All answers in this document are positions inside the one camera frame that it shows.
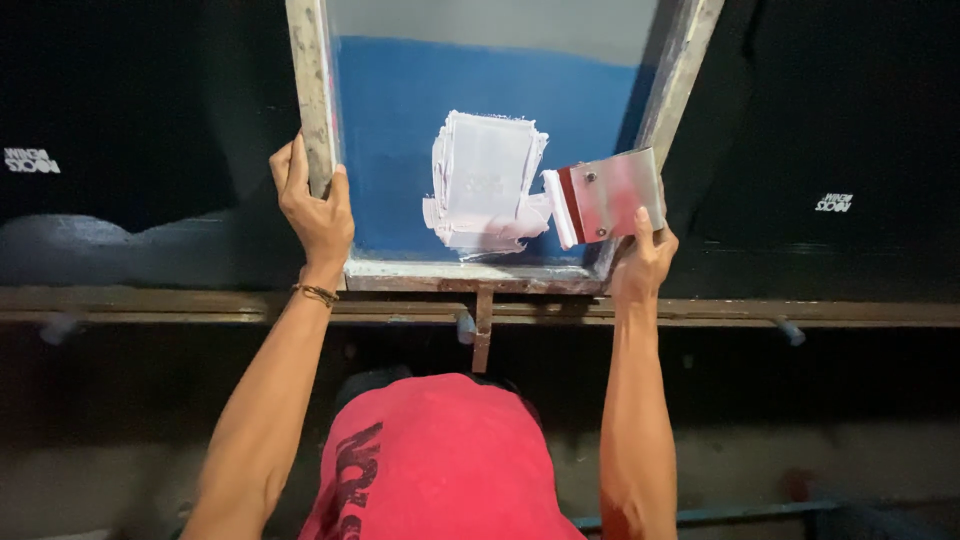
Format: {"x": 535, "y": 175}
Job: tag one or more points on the white printing ink patch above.
{"x": 484, "y": 184}

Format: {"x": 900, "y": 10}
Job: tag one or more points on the person's right hand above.
{"x": 641, "y": 262}

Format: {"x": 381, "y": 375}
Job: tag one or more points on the rusty metal table rail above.
{"x": 480, "y": 307}

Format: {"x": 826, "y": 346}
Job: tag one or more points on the black garment with white print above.
{"x": 832, "y": 135}
{"x": 112, "y": 135}

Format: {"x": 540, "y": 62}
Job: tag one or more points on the wooden screen printing frame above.
{"x": 480, "y": 135}

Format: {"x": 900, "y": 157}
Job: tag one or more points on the person's left hand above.
{"x": 319, "y": 217}

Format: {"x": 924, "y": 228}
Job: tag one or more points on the person's red printed shirt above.
{"x": 439, "y": 461}

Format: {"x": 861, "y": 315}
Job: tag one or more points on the metal squeegee with red blade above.
{"x": 611, "y": 199}

